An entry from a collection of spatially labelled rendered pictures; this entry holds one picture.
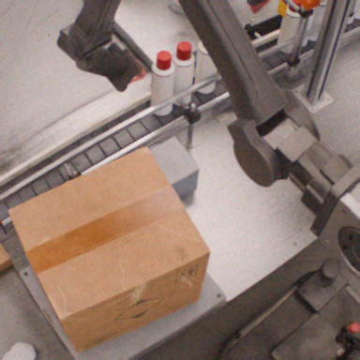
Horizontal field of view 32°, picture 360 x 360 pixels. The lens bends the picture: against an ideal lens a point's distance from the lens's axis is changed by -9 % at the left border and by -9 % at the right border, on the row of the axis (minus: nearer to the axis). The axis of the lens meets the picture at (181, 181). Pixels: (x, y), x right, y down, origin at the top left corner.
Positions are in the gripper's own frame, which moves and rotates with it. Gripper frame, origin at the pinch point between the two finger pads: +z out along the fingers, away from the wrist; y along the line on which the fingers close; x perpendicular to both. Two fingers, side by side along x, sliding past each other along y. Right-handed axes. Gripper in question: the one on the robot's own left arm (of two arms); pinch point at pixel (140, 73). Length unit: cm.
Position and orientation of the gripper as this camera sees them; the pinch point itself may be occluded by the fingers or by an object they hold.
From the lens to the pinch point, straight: 143.0
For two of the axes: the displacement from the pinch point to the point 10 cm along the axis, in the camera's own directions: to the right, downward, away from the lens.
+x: -6.5, 6.9, 3.2
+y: -5.8, -7.2, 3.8
